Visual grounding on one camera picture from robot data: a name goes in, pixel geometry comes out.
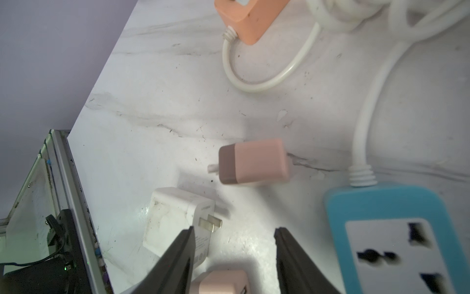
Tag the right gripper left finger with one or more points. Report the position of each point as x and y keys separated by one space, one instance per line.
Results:
x=172 y=274

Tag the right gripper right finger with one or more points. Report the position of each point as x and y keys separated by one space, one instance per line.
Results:
x=297 y=273

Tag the pink charger plug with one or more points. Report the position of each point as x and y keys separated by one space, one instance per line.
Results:
x=221 y=282
x=254 y=162

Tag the blue power strip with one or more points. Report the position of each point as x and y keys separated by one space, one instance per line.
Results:
x=396 y=239

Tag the pink power strip left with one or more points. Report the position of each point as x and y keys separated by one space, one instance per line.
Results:
x=249 y=19

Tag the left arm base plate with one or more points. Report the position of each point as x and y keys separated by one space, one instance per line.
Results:
x=62 y=272

